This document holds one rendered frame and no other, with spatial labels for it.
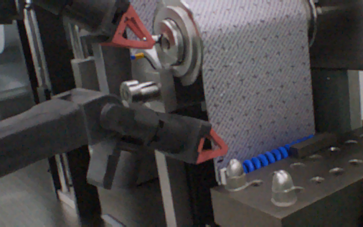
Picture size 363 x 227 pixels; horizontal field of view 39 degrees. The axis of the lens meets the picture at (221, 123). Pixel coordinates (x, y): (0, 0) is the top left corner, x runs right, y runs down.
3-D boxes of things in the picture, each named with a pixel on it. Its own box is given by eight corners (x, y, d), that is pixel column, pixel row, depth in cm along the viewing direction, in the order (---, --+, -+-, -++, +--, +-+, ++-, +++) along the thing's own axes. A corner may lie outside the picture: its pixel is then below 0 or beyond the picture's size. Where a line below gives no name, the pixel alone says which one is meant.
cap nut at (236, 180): (220, 187, 78) (216, 160, 77) (238, 179, 80) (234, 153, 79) (234, 193, 75) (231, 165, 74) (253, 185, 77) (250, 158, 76)
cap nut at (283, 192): (265, 201, 71) (262, 172, 70) (284, 192, 73) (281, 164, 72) (283, 208, 68) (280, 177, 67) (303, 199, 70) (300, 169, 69)
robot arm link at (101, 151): (108, 100, 63) (68, 92, 69) (83, 190, 62) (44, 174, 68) (171, 121, 73) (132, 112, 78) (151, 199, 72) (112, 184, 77)
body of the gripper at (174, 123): (199, 165, 75) (158, 155, 71) (164, 152, 83) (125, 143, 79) (211, 123, 75) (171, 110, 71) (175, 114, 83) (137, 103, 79)
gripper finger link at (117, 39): (152, 64, 79) (100, 36, 74) (132, 65, 85) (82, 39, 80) (168, 25, 80) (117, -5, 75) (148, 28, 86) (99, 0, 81)
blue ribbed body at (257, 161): (224, 184, 85) (222, 165, 84) (313, 148, 96) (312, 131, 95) (237, 190, 82) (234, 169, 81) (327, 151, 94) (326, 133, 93)
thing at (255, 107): (217, 181, 84) (201, 72, 79) (313, 141, 97) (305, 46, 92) (218, 182, 84) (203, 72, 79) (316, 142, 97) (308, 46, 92)
